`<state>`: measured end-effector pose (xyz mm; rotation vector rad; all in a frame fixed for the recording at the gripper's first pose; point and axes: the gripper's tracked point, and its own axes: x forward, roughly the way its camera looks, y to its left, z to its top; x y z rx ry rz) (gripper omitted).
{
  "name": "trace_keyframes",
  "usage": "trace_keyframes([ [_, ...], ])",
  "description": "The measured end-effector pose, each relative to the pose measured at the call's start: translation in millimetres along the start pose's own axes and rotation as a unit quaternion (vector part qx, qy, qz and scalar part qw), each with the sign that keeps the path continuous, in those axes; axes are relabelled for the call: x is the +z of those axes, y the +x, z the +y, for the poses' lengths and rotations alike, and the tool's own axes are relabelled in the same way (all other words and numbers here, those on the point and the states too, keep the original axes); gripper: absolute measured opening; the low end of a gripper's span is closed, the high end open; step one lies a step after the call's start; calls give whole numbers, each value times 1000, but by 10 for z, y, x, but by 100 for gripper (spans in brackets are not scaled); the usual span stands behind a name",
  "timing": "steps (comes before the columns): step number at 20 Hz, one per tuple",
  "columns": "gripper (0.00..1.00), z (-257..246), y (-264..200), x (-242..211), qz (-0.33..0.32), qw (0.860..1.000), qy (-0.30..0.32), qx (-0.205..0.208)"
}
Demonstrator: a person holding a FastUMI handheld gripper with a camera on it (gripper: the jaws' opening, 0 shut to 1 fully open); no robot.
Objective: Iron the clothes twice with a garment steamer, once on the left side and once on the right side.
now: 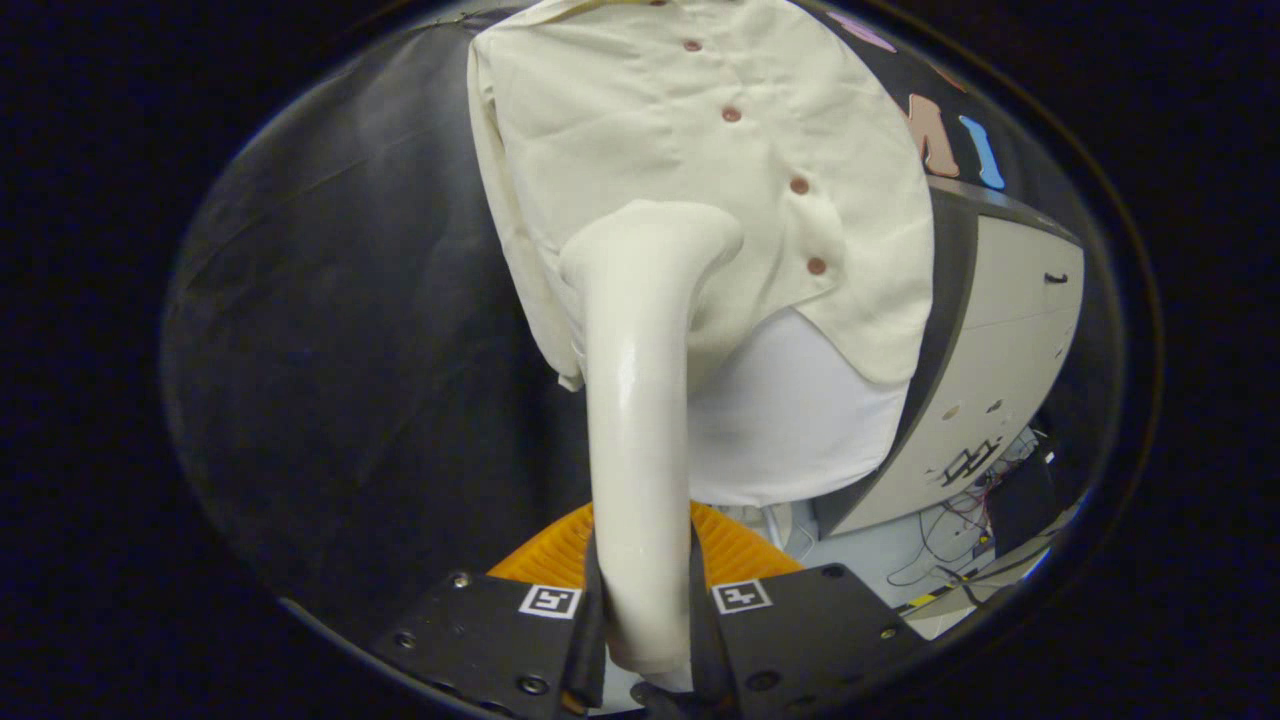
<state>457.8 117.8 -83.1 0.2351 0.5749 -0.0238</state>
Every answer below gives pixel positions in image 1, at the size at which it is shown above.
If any cream button-up shirt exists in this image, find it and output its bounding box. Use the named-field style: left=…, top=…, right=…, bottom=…
left=467, top=0, right=938, bottom=393

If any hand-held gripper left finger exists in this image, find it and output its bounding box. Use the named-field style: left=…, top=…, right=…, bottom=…
left=372, top=502, right=608, bottom=720

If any white garment steamer handle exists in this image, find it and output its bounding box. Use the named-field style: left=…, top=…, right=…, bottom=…
left=558, top=198, right=746, bottom=693

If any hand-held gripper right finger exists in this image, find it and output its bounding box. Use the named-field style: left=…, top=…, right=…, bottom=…
left=688, top=502, right=926, bottom=720

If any white ironing board cover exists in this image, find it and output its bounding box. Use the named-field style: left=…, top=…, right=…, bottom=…
left=685, top=305, right=911, bottom=508

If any black box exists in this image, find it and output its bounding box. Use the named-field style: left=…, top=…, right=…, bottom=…
left=985, top=455, right=1071, bottom=556

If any grey and cream cabinet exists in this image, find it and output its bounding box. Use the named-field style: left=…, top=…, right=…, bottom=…
left=812, top=175, right=1086, bottom=538

